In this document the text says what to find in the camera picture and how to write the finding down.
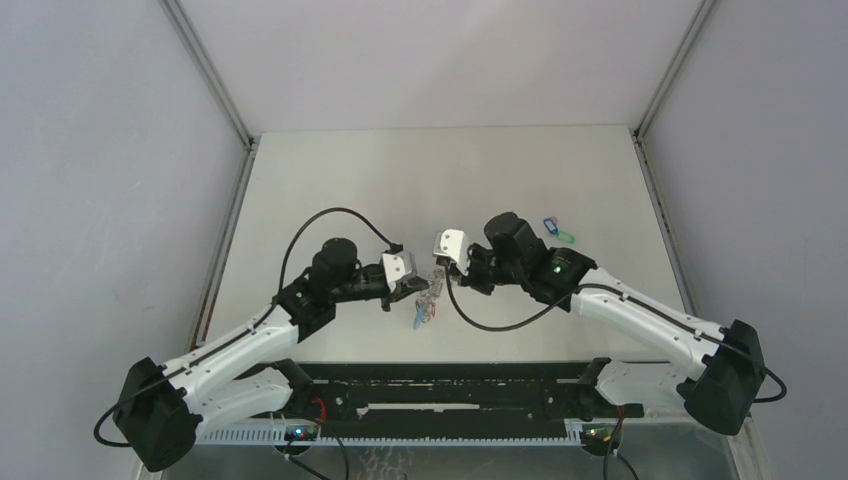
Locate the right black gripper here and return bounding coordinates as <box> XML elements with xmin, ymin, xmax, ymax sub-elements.
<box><xmin>450</xmin><ymin>241</ymin><xmax>526</xmax><ymax>296</ymax></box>

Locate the metal key organizer with rings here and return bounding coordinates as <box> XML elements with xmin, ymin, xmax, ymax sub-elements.
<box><xmin>413</xmin><ymin>266</ymin><xmax>446</xmax><ymax>330</ymax></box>

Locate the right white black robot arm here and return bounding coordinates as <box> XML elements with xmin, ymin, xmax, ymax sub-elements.
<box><xmin>433</xmin><ymin>212</ymin><xmax>774</xmax><ymax>436</ymax></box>

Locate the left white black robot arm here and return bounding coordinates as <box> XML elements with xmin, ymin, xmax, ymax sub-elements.
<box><xmin>111</xmin><ymin>238</ymin><xmax>428</xmax><ymax>472</ymax></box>

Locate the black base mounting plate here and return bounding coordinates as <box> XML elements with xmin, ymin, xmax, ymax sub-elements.
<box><xmin>272</xmin><ymin>361</ymin><xmax>645</xmax><ymax>438</ymax></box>

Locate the left green circuit board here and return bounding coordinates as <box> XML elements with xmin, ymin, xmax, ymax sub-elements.
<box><xmin>284</xmin><ymin>426</ymin><xmax>320</xmax><ymax>442</ymax></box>

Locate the green circuit board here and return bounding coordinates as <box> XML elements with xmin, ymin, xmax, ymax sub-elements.
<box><xmin>284</xmin><ymin>426</ymin><xmax>320</xmax><ymax>442</ymax></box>
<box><xmin>581</xmin><ymin>426</ymin><xmax>620</xmax><ymax>444</ymax></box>

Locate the right green circuit board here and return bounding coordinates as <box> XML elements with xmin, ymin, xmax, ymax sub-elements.
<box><xmin>581</xmin><ymin>426</ymin><xmax>620</xmax><ymax>444</ymax></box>

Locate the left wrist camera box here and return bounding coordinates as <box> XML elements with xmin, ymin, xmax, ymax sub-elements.
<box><xmin>381</xmin><ymin>250</ymin><xmax>417</xmax><ymax>292</ymax></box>

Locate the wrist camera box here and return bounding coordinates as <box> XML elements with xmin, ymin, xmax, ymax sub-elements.
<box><xmin>381</xmin><ymin>250</ymin><xmax>417</xmax><ymax>292</ymax></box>
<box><xmin>433</xmin><ymin>229</ymin><xmax>471</xmax><ymax>276</ymax></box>

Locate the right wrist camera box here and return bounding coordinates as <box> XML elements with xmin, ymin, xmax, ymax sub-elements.
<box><xmin>433</xmin><ymin>229</ymin><xmax>471</xmax><ymax>276</ymax></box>

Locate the left black camera cable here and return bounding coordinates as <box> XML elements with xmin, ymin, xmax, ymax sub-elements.
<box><xmin>92</xmin><ymin>206</ymin><xmax>404</xmax><ymax>448</ymax></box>

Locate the black camera cable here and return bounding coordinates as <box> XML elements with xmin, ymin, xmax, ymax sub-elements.
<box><xmin>443</xmin><ymin>264</ymin><xmax>788</xmax><ymax>480</ymax></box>
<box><xmin>92</xmin><ymin>206</ymin><xmax>404</xmax><ymax>448</ymax></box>

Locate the white slotted cable duct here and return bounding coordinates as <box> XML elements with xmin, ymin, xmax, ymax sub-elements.
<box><xmin>195</xmin><ymin>423</ymin><xmax>585</xmax><ymax>447</ymax></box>

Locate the left aluminium frame post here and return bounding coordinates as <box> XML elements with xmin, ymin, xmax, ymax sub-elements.
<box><xmin>159</xmin><ymin>0</ymin><xmax>254</xmax><ymax>150</ymax></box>

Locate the aluminium frame post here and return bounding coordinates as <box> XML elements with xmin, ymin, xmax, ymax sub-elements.
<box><xmin>159</xmin><ymin>0</ymin><xmax>254</xmax><ymax>150</ymax></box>
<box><xmin>632</xmin><ymin>0</ymin><xmax>720</xmax><ymax>143</ymax></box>

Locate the right black camera cable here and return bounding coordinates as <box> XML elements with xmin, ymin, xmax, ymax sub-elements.
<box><xmin>443</xmin><ymin>264</ymin><xmax>788</xmax><ymax>480</ymax></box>

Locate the right aluminium frame post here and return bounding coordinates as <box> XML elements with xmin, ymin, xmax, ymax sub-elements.
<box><xmin>632</xmin><ymin>0</ymin><xmax>720</xmax><ymax>143</ymax></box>

